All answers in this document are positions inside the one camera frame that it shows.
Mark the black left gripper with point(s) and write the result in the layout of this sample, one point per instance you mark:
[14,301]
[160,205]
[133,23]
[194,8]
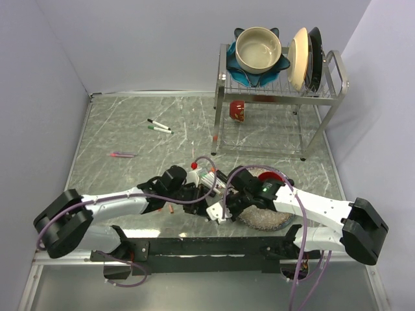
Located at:
[199,208]

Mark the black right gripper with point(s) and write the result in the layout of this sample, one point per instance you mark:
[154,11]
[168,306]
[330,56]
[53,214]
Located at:
[234,214]

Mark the green and black highlighter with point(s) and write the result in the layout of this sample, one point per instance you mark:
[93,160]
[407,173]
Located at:
[204,180]

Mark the pink capped white marker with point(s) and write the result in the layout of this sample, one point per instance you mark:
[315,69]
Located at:
[219,187]

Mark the orange and black highlighter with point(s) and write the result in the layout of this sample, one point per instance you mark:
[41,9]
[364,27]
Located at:
[219,176]

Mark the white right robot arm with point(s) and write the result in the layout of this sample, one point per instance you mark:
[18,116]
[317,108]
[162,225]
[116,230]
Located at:
[355,228]

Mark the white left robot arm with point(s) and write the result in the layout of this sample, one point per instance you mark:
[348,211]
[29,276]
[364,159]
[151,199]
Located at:
[68,223]

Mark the purple pen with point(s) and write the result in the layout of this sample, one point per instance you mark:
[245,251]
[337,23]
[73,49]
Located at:
[122,155]

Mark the speckled grey plate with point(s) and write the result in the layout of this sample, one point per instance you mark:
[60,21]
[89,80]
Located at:
[258,216]

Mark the black and red mug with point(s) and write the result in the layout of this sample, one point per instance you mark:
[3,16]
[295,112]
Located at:
[270,175]

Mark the green capped white marker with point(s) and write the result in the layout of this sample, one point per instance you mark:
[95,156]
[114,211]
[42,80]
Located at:
[160,129]

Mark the black capped white marker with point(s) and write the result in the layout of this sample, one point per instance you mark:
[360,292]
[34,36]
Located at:
[157,124]

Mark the steel dish rack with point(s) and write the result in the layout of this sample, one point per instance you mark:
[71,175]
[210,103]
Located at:
[278,120]

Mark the small red cup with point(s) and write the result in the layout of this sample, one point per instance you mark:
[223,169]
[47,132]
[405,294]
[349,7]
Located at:
[236,110]

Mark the blue star-shaped bowl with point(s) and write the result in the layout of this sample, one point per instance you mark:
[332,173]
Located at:
[252,80]

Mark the beige ceramic bowl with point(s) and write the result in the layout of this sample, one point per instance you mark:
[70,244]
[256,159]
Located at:
[257,50]

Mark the cream plate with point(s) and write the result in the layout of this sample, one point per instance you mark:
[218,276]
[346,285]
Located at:
[298,57]

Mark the black plate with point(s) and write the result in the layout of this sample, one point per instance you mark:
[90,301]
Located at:
[315,61]

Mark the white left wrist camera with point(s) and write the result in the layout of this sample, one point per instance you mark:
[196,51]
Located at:
[195,175]

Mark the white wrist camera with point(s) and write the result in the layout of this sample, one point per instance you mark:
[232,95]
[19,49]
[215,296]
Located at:
[218,213]
[195,175]

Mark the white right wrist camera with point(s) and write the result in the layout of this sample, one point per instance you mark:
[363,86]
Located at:
[218,213]

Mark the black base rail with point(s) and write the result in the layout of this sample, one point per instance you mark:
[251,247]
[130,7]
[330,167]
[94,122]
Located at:
[209,254]

